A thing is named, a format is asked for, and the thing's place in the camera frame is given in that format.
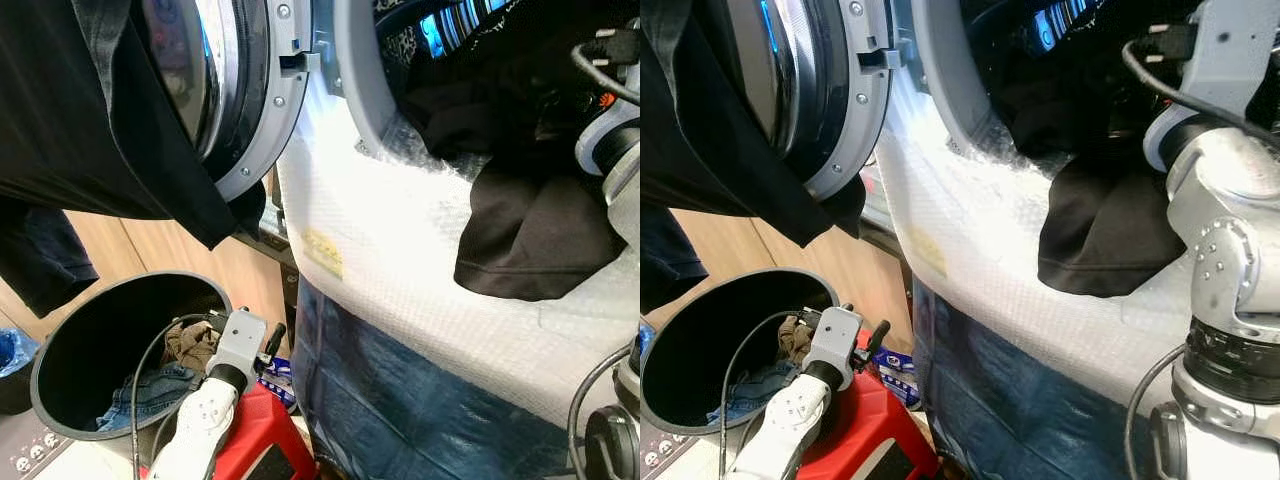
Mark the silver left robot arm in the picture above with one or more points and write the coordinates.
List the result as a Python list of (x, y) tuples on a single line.
[(790, 420), (195, 430)]

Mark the black garment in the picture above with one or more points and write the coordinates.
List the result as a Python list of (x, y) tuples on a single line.
[(1100, 230), (70, 100), (690, 110), (530, 230)]

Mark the blue plastic bag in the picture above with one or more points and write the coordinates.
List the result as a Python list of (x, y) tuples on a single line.
[(12, 352)]

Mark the grey round washer door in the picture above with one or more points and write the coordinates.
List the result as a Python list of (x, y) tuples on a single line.
[(865, 120), (285, 110)]

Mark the blue jeans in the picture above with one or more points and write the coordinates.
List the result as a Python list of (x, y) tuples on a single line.
[(150, 392), (760, 385)]

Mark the blue denim washer cover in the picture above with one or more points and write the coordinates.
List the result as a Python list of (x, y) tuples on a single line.
[(1030, 400), (420, 400)]

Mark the light wooden cabinet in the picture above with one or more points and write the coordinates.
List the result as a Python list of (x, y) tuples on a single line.
[(760, 250), (150, 250)]

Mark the white wrapped washing machine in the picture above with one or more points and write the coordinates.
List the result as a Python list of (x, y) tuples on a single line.
[(400, 250), (1000, 260)]

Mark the yellow sticker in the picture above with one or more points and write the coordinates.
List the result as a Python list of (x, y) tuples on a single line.
[(325, 255), (928, 255)]

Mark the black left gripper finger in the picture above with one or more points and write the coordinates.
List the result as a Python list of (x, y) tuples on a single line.
[(879, 340), (276, 340)]

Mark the black garment on door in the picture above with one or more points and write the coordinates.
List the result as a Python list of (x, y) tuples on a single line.
[(690, 110), (70, 100)]

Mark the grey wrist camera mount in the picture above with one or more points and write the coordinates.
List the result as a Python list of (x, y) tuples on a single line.
[(838, 340), (1235, 50), (590, 130), (240, 340)]

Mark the dark navy hanging garment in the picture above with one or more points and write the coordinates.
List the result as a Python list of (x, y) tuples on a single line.
[(40, 260), (665, 260)]

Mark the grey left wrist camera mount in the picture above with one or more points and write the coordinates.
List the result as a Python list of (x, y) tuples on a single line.
[(838, 340), (240, 340)]

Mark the black round bucket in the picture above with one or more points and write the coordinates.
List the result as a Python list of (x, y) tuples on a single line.
[(90, 330), (690, 340)]

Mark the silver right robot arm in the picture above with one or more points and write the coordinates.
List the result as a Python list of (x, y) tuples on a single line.
[(625, 190), (1230, 220)]

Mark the grey power strip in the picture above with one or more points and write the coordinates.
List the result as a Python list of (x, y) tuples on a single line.
[(665, 460), (25, 455)]

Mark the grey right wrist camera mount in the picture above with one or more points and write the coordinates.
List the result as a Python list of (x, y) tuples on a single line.
[(590, 130), (1235, 50)]

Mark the blue printed package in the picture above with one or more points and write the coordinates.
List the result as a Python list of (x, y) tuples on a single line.
[(898, 375), (283, 385)]

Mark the brown cloth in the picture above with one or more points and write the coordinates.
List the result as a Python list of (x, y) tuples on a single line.
[(190, 345), (795, 342)]

